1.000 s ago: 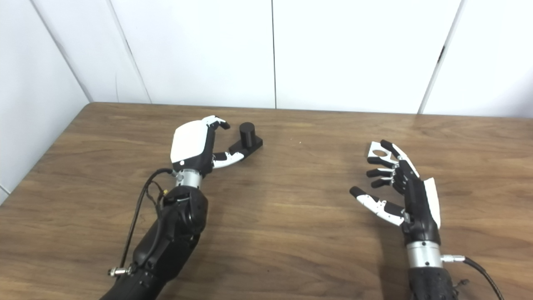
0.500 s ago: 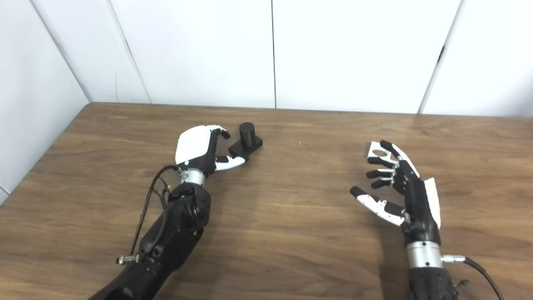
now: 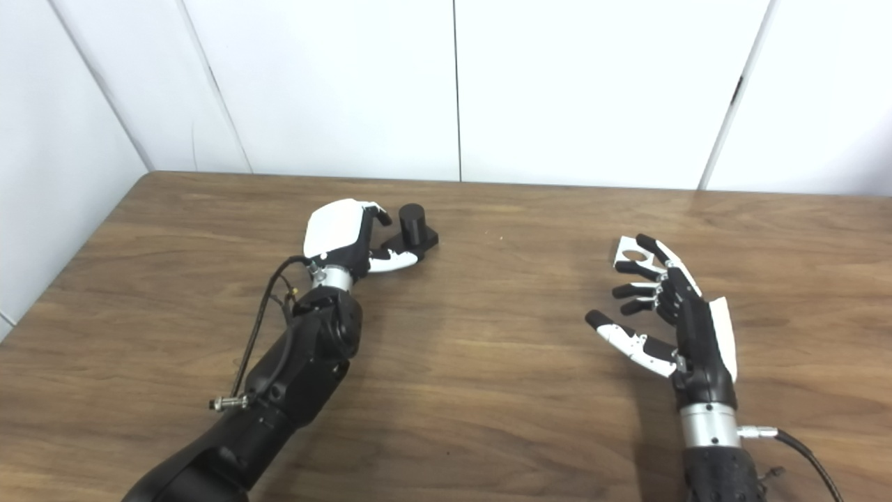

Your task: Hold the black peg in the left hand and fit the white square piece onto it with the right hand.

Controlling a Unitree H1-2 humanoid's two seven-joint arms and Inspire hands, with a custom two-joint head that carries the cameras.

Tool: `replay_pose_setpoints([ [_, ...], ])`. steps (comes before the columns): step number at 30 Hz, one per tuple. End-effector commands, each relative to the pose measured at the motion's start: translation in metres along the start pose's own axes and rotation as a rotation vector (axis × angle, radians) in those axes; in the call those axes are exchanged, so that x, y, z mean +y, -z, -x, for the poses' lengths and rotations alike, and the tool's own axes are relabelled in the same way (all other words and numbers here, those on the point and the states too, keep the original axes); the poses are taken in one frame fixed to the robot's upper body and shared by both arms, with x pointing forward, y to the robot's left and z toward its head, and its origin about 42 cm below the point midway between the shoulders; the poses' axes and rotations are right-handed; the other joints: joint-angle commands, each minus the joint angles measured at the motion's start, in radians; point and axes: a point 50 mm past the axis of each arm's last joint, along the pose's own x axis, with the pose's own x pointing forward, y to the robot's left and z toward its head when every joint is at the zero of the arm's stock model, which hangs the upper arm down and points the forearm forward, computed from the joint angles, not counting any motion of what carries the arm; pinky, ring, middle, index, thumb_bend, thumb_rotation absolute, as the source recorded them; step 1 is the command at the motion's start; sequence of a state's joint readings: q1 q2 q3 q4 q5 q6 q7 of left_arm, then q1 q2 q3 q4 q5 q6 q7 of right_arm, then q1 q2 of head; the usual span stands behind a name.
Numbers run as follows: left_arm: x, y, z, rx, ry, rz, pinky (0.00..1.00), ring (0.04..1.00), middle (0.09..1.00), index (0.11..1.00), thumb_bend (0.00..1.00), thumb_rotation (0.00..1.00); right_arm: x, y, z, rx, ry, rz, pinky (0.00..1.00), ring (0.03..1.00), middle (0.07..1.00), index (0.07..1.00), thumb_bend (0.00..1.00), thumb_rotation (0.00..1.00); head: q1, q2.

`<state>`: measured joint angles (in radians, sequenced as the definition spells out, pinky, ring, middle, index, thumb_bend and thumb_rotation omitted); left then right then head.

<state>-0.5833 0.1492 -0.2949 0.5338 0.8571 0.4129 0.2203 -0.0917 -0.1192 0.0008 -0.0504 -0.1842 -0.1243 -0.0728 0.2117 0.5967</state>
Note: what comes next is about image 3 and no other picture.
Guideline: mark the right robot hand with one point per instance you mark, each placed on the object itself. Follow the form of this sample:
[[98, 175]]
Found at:
[[704, 348]]

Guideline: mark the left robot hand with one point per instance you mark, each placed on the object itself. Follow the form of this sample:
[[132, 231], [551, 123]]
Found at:
[[334, 226]]

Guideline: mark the black peg with square base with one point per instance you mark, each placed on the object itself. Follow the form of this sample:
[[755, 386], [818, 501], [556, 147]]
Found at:
[[412, 223]]

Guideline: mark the white square piece with hole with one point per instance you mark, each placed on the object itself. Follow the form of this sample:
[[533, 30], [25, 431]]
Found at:
[[625, 252]]

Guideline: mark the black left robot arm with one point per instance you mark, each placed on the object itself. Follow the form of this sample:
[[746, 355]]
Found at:
[[293, 383]]

